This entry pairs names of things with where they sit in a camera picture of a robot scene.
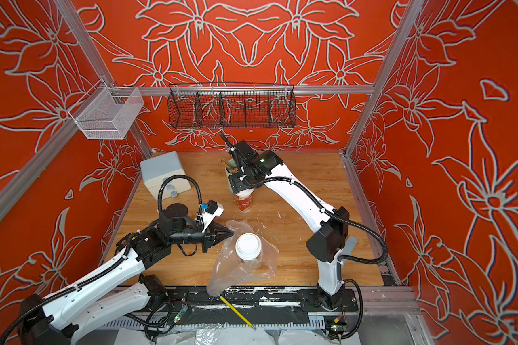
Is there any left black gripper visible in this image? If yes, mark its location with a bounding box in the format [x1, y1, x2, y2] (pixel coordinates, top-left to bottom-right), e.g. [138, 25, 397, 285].
[169, 221, 236, 254]

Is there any cream milk tea cup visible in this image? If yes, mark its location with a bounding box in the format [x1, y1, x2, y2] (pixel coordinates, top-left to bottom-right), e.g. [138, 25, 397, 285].
[235, 233, 263, 261]

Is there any clear plastic carrier bag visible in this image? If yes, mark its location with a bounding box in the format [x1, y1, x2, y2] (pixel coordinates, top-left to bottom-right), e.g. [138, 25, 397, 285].
[207, 221, 279, 297]

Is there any red milk tea cup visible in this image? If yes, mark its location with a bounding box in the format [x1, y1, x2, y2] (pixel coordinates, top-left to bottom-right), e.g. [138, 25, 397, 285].
[235, 188, 255, 213]

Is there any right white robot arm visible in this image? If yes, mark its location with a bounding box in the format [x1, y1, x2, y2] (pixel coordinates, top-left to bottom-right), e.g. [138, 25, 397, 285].
[220, 134, 389, 311]

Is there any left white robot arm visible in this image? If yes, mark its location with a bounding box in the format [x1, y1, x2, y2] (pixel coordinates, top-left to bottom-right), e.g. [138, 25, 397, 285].
[0, 193, 233, 344]

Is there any green chopstick holder cup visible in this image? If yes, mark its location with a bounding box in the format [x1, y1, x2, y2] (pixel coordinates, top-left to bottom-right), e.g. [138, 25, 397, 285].
[224, 159, 238, 194]

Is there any yellow pencil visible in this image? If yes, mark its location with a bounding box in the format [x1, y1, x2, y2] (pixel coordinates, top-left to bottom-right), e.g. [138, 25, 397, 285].
[219, 296, 256, 330]

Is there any white drawer box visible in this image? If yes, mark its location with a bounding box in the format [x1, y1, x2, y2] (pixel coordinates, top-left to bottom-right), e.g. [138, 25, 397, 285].
[140, 152, 191, 200]

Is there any clear plastic hanging bin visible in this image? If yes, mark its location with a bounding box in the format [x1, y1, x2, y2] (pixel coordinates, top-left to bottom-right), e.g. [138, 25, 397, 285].
[71, 87, 144, 140]

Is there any black wire basket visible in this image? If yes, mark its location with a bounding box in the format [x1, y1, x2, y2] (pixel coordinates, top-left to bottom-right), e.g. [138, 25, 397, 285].
[167, 83, 297, 129]

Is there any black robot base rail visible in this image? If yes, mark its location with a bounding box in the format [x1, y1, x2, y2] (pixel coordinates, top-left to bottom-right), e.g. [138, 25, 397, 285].
[166, 285, 359, 312]

